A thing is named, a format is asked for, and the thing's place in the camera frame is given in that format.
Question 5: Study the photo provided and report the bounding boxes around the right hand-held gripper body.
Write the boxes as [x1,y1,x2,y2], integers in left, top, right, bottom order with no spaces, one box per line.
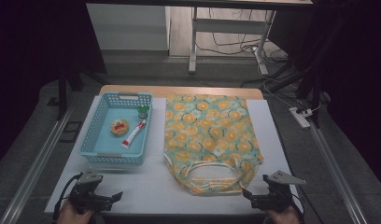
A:
[262,170,307,214]

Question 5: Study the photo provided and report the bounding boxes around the right hand-held gripper black cable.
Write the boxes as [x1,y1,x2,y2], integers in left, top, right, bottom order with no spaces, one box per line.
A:
[290,194,306,224]

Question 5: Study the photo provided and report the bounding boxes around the person's right hand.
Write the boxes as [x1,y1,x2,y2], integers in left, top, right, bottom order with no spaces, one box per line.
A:
[267,204,302,224]

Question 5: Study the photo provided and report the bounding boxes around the black floor cables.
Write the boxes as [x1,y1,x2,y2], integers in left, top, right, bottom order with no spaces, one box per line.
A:
[196,8,289,64]

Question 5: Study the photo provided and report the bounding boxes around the white power cable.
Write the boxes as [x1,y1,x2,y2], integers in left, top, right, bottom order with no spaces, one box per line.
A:
[261,62,322,115]

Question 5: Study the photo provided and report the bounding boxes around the black metal stand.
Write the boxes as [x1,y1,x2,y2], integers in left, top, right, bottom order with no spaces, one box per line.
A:
[56,60,109,121]
[266,60,331,129]

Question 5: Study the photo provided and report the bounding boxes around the small green-capped bottle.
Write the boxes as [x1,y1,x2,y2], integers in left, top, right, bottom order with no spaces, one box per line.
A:
[136,105,149,119]

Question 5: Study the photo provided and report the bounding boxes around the aluminium rail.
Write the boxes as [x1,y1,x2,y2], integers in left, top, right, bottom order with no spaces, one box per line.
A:
[306,120,370,224]
[0,105,75,224]

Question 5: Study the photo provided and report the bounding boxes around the person's left hand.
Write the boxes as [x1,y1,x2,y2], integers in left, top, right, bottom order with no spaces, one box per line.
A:
[56,200,94,224]

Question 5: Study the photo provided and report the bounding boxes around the white power strip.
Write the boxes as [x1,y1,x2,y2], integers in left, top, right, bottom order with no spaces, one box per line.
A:
[289,106,314,129]

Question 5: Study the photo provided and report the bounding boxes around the hand-held gripper black cable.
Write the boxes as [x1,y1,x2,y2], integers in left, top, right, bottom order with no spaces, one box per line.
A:
[290,194,306,224]
[52,173,83,222]

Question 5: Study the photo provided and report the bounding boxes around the red and white tube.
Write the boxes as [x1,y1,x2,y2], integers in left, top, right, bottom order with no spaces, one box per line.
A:
[120,119,148,149]

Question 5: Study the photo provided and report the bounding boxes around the left hand-held gripper black cable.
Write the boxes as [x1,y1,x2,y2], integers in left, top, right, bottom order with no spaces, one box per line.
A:
[52,173,83,222]

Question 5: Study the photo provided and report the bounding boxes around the white metal desk frame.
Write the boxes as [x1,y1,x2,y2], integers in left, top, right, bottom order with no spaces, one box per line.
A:
[188,6,278,76]

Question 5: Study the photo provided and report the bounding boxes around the orange fruit print bag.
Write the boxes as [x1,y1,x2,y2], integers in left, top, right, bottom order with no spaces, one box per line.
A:
[162,92,265,197]

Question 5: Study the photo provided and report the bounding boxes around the white cabinet panel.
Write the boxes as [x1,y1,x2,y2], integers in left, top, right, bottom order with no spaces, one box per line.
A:
[85,3,171,52]

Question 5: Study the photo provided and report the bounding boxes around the light blue plastic basket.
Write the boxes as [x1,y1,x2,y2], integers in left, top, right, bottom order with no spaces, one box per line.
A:
[78,91,154,166]

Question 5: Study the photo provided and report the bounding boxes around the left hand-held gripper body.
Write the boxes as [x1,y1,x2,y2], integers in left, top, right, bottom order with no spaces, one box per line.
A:
[68,170,104,214]

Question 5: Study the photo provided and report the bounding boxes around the black floor plate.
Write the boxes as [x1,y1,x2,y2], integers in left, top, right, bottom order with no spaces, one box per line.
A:
[59,120,84,144]

